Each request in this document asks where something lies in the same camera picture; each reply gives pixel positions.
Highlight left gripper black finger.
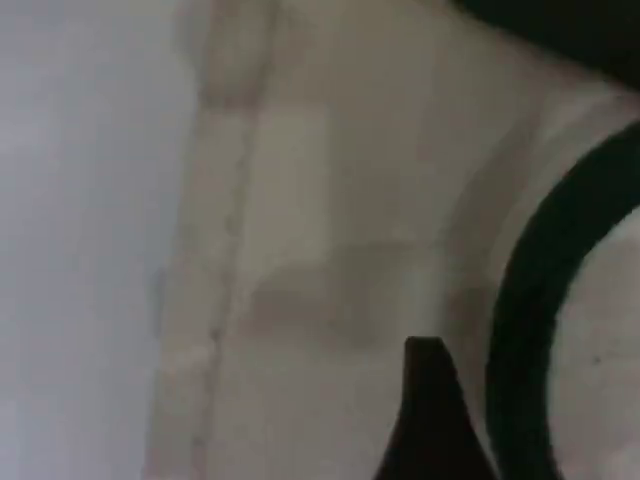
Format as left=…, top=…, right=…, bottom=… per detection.
left=378, top=336, right=502, bottom=480

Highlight white canvas bag green handles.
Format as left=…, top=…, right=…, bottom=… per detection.
left=143, top=0, right=640, bottom=480

